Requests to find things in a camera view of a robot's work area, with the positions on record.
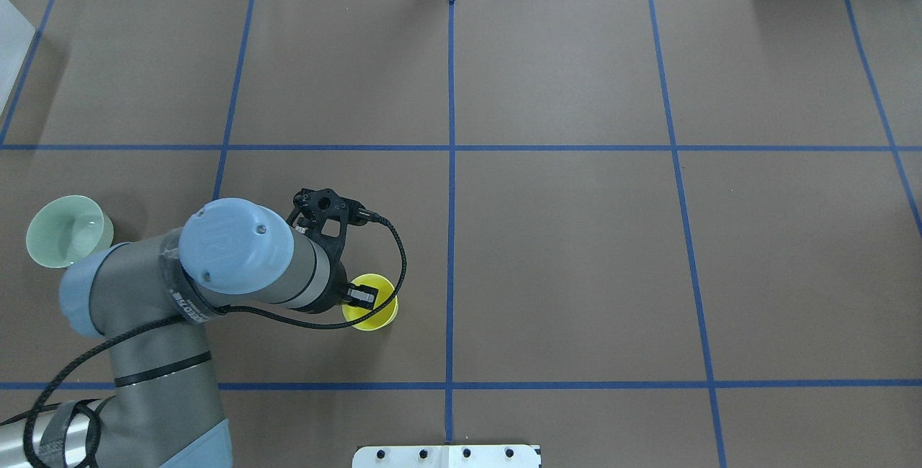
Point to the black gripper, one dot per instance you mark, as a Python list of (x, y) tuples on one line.
[(338, 294)]

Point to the yellow plastic cup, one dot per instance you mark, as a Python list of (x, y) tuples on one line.
[(386, 306)]

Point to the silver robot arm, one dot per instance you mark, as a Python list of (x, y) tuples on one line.
[(147, 395)]

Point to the translucent white storage box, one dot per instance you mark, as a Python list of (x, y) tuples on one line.
[(17, 34)]

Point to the mint green bowl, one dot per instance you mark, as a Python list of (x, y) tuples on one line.
[(66, 230)]

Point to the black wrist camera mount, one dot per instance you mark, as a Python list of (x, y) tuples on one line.
[(323, 216)]

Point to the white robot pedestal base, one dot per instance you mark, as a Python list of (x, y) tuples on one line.
[(470, 455)]

